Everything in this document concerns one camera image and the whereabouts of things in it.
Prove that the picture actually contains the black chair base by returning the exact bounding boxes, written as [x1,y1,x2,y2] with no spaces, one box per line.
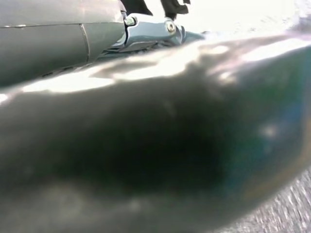
[120,0,191,20]

